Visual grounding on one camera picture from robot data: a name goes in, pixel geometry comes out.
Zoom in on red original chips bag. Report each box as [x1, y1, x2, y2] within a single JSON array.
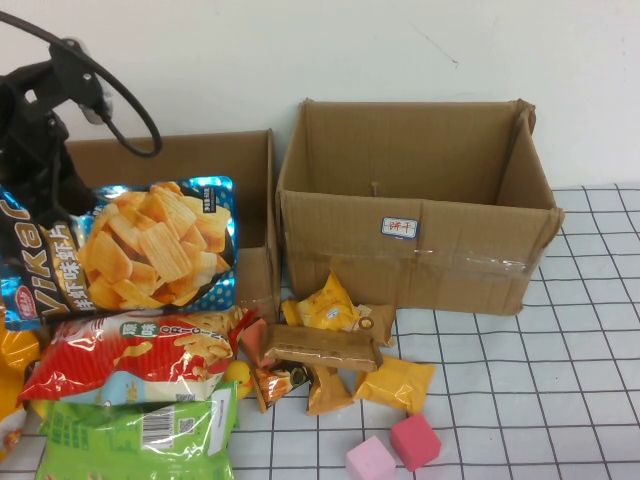
[[17, 305, 259, 404]]

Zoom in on brown snack packet with ring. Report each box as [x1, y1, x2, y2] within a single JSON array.
[[349, 302, 399, 349]]

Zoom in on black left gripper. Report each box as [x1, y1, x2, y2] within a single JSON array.
[[0, 62, 97, 219]]

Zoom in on orange chips bag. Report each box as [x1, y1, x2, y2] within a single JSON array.
[[0, 309, 44, 464]]

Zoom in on blue-bordered label on taped box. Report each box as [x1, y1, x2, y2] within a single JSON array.
[[382, 215, 422, 242]]

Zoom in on small mustard snack packet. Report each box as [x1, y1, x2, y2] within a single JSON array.
[[305, 364, 355, 417]]

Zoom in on dark packet with orange picture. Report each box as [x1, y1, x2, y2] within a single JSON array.
[[252, 360, 314, 414]]

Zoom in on white grid tablecloth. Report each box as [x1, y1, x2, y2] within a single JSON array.
[[0, 182, 640, 480]]

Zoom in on taped cardboard box with label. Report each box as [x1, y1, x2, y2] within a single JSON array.
[[275, 98, 566, 317]]

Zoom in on orange red snack packet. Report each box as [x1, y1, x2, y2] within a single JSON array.
[[238, 317, 279, 364]]

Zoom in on dark pink foam cube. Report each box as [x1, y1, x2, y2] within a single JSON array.
[[389, 412, 442, 472]]

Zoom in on yellow cake snack packet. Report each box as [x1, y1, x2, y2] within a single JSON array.
[[282, 269, 362, 332]]

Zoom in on cardboard box with red-lettered label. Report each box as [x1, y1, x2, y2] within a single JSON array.
[[62, 128, 282, 325]]

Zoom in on blue shrimp chips bag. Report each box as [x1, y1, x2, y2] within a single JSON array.
[[0, 173, 241, 334]]

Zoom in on long brown biscuit packet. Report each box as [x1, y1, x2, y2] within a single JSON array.
[[263, 323, 385, 372]]

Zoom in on green chips bag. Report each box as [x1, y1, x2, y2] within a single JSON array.
[[35, 380, 241, 480]]

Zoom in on yellow rubber duck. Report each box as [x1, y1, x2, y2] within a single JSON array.
[[221, 360, 255, 400]]

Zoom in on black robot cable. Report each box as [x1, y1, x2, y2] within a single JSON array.
[[0, 10, 164, 157]]

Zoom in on light pink foam cube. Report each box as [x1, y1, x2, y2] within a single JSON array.
[[345, 434, 399, 480]]

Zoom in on plain yellow snack packet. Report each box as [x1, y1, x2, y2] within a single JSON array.
[[352, 355, 437, 415]]

